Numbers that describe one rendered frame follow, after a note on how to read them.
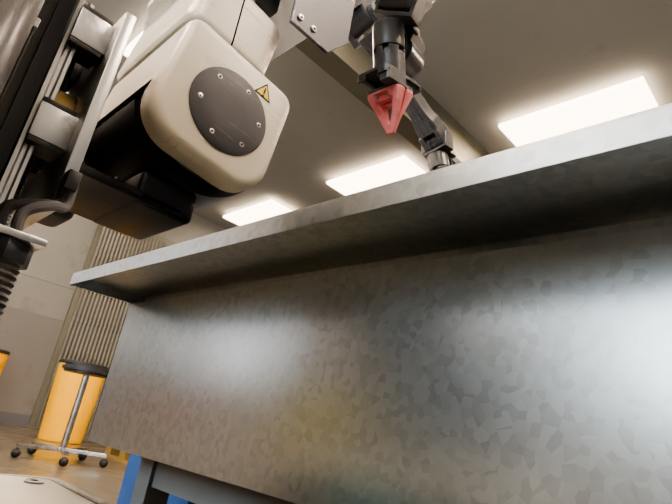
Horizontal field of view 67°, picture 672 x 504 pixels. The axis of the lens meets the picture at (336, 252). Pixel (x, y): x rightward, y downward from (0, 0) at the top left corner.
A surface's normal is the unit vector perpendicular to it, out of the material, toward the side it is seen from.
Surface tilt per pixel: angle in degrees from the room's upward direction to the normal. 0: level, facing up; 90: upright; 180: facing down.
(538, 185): 180
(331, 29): 90
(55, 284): 90
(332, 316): 90
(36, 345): 90
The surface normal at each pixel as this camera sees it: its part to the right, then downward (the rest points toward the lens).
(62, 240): 0.72, -0.14
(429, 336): -0.67, -0.36
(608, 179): -0.15, 0.92
